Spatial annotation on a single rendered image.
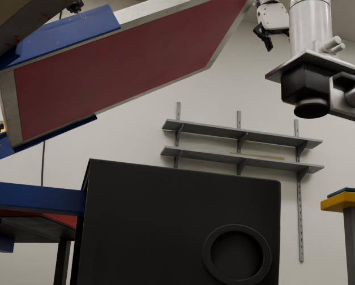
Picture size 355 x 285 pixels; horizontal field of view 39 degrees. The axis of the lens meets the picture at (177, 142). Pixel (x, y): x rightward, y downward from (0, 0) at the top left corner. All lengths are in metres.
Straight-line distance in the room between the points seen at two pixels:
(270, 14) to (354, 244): 0.79
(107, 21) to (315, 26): 0.48
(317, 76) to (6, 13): 0.66
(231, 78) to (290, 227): 1.23
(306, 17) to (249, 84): 2.88
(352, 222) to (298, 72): 0.53
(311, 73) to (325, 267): 2.89
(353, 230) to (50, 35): 0.93
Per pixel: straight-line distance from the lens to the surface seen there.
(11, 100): 1.37
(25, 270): 3.36
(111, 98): 1.69
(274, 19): 1.75
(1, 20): 0.70
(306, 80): 1.08
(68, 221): 2.44
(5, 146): 1.90
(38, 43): 1.20
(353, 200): 1.42
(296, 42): 1.16
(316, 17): 1.18
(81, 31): 1.22
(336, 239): 3.96
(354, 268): 1.44
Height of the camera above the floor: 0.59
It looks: 20 degrees up
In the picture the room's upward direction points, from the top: 3 degrees clockwise
